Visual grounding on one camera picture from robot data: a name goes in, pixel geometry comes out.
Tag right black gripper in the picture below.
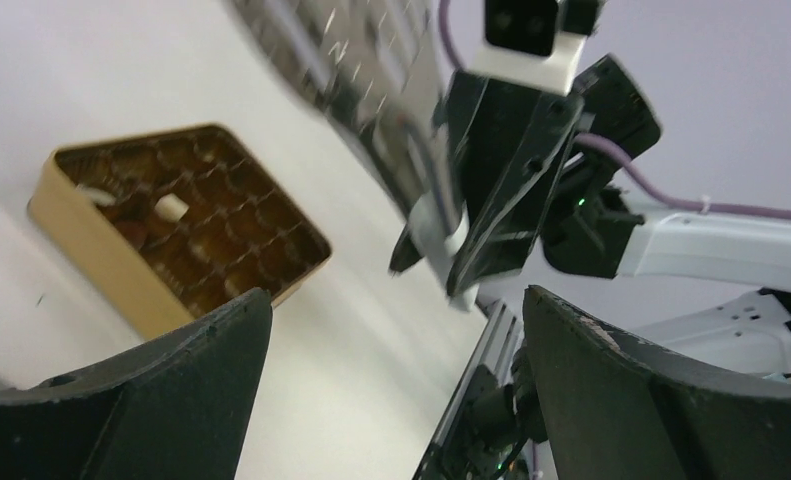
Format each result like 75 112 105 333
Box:
388 70 605 297

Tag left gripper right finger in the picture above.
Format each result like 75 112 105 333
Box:
523 286 791 479

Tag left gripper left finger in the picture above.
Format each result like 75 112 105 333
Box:
0 289 272 479

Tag metal serving tongs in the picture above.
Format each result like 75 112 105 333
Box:
229 0 469 283

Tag gold chocolate box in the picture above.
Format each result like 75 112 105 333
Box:
28 124 332 340

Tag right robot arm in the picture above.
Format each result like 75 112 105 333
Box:
390 55 791 376

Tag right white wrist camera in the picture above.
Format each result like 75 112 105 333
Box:
466 0 605 96

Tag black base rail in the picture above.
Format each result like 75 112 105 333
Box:
413 300 547 480

